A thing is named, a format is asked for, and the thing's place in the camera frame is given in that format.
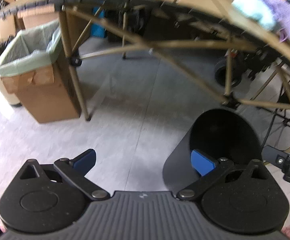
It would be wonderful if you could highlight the tan folding table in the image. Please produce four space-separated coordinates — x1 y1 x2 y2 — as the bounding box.
0 0 290 153

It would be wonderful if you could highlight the black round trash bin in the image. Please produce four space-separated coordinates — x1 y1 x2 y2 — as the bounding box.
162 108 262 193

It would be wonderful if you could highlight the black cart wheel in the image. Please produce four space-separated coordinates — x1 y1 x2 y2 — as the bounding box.
214 57 242 87

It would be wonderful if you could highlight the light blue fluffy cloth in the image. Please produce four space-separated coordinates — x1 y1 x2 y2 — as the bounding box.
232 0 276 31

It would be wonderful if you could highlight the cardboard box with green liner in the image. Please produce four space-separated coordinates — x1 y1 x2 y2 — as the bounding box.
0 20 81 124

